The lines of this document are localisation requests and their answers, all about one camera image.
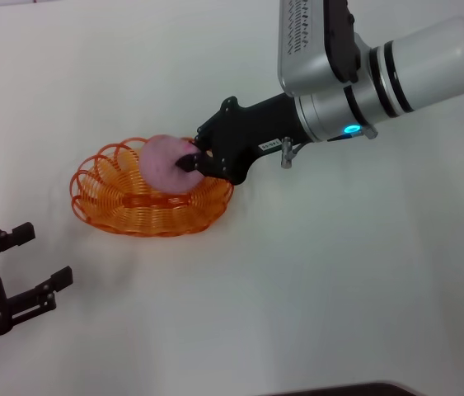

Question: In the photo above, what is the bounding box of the pink peach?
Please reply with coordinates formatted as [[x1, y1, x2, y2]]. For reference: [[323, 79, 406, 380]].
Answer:
[[138, 134, 204, 196]]

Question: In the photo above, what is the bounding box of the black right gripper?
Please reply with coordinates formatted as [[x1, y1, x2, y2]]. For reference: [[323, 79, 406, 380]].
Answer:
[[175, 93, 312, 187]]

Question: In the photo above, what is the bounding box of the silver cable connector plug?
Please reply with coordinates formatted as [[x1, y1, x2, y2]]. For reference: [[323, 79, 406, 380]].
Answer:
[[279, 136, 312, 169]]

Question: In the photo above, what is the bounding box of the orange woven plastic basket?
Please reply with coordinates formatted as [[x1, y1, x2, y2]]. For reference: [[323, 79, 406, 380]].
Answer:
[[69, 137, 235, 238]]

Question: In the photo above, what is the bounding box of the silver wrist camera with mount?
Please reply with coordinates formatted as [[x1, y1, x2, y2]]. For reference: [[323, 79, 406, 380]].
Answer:
[[276, 0, 361, 97]]

